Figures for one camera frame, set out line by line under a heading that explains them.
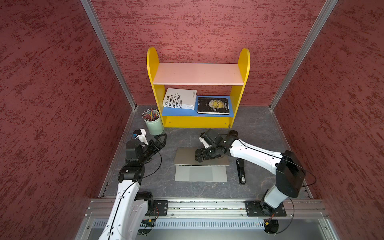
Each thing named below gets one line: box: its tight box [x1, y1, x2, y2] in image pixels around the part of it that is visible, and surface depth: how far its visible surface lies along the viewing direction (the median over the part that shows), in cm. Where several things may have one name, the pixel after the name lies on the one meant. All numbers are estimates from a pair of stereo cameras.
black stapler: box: [236, 158, 246, 185], surface depth 85 cm
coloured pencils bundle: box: [141, 108, 160, 121], surface depth 98 cm
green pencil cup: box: [143, 113, 164, 136], surface depth 102 cm
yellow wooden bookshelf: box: [146, 47, 251, 128], surface depth 85 cm
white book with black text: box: [163, 88, 197, 110], surface depth 102 cm
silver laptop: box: [173, 147, 230, 183], surface depth 87 cm
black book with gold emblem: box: [197, 97, 230, 115], surface depth 102 cm
